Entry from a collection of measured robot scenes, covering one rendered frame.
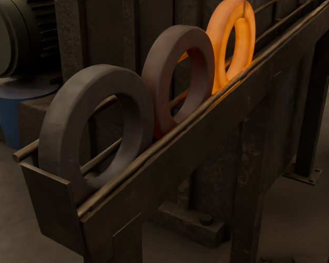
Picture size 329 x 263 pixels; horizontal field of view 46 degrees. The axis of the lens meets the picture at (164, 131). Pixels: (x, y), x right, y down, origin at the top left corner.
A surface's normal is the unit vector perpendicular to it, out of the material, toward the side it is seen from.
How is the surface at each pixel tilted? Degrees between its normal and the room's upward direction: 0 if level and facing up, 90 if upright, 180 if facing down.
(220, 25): 53
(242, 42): 92
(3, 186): 0
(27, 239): 0
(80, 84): 25
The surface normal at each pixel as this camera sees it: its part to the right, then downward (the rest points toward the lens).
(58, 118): -0.43, -0.26
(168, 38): -0.25, -0.63
